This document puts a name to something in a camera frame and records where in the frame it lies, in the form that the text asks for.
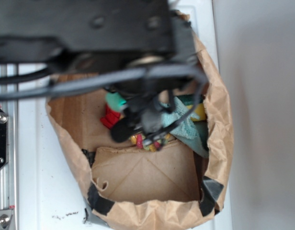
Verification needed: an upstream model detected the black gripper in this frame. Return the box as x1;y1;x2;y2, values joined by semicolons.
110;18;203;142

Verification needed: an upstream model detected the green ball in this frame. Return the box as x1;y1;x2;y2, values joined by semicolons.
105;92;126;112

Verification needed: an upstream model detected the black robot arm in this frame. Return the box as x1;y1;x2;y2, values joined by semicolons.
0;0;208;145

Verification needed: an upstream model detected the red crumpled paper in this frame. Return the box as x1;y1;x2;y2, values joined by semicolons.
100;104;121;129

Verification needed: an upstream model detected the brown paper bag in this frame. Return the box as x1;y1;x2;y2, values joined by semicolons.
45;9;234;230

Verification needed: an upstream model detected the light blue microfibre cloth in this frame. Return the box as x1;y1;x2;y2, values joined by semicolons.
162;97;209;158

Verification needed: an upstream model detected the yellow green sponge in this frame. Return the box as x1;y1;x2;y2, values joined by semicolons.
177;94;207;122

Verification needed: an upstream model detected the multicolour rope ring toy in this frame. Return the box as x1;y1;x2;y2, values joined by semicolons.
128;133;173;152

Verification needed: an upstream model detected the grey braided cable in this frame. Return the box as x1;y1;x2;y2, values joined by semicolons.
0;66;210;150

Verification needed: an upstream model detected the black metal bracket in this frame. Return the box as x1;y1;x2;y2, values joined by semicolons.
0;108;8;171

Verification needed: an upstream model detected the aluminium frame rail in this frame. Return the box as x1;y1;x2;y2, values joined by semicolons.
0;64;19;230

